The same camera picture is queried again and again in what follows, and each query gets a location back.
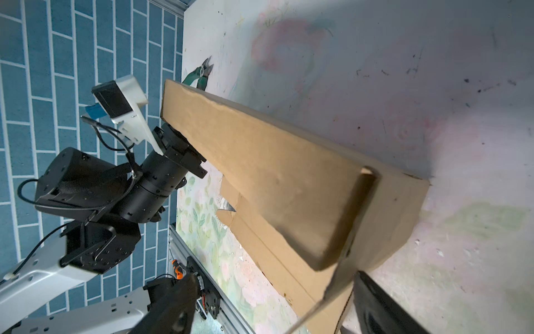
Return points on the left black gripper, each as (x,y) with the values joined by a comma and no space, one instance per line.
(162,174)

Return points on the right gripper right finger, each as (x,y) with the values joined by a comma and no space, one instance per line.
(377,312)

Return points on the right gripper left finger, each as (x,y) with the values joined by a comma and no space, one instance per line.
(175,312)

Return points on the brown cardboard box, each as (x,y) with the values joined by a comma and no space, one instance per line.
(309,212)

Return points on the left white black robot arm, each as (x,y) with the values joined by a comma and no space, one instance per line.
(104,205)

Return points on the orange black screwdriver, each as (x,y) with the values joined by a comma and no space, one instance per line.
(178,269)

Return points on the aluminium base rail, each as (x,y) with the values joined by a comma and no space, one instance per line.
(212,305)

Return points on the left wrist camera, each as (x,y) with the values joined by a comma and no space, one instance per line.
(121,100)

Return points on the green handled pliers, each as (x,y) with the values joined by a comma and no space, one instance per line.
(200,75)

